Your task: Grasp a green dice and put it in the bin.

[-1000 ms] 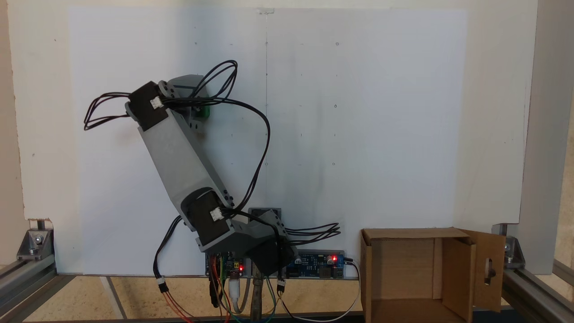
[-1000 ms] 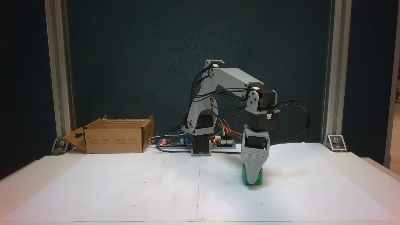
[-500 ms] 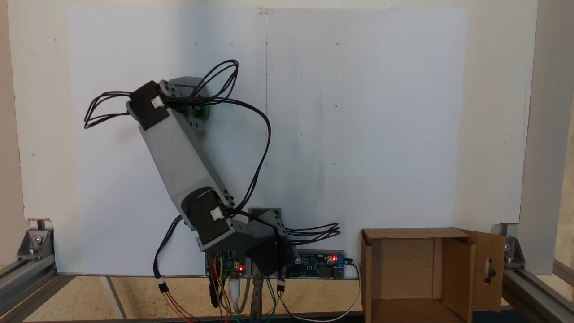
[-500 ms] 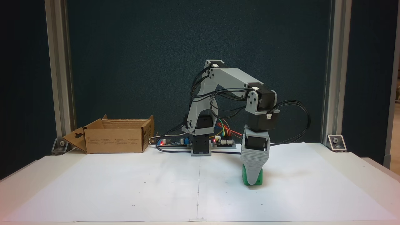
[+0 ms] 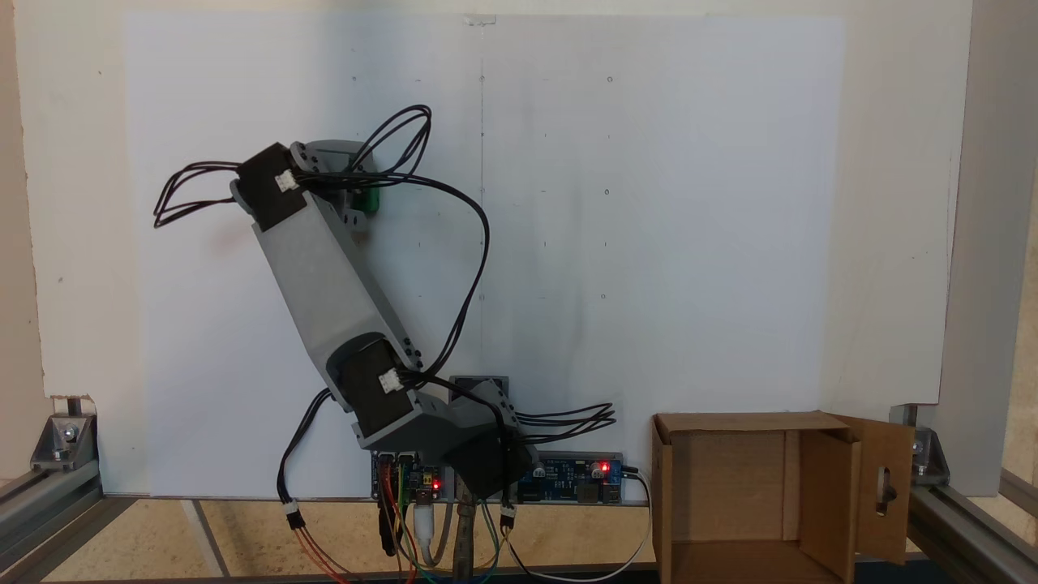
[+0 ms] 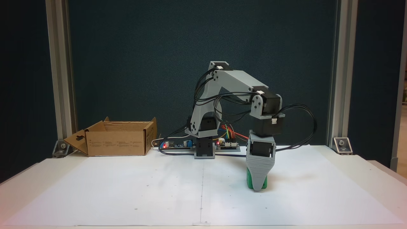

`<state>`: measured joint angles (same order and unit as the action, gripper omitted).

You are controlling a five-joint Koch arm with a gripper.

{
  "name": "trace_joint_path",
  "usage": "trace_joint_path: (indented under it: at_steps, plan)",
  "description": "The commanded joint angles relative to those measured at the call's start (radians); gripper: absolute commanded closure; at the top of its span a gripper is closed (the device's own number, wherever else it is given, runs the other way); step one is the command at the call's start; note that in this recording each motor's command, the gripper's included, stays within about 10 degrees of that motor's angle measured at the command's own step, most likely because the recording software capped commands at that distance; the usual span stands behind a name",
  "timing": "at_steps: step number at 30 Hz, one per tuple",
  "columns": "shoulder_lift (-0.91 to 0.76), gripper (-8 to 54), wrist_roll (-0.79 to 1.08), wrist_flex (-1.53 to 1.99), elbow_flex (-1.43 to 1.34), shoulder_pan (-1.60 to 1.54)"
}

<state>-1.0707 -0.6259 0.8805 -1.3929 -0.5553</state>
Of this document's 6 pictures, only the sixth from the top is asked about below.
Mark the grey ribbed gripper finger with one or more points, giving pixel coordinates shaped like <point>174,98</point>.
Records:
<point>260,168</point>

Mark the clear tape piece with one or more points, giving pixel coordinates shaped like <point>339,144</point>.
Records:
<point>203,223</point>

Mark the grey board mounting plate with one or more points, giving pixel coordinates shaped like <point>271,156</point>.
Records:
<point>229,149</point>

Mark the green dice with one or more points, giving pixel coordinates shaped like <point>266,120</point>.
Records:
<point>249,180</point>

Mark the brown cardboard box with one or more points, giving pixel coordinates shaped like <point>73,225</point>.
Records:
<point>117,143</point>

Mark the aluminium frame post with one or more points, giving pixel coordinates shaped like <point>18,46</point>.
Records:
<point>341,79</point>
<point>396,133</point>
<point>60,79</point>

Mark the blue circuit board with capacitors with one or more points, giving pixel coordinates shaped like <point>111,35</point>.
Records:
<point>178,145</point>

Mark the white paper sheet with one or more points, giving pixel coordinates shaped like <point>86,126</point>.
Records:
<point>127,190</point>

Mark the metal corner bracket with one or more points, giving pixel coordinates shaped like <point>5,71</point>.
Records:
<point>342,145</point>
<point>62,149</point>

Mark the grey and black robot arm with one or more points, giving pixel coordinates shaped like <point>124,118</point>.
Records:
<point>235,80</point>

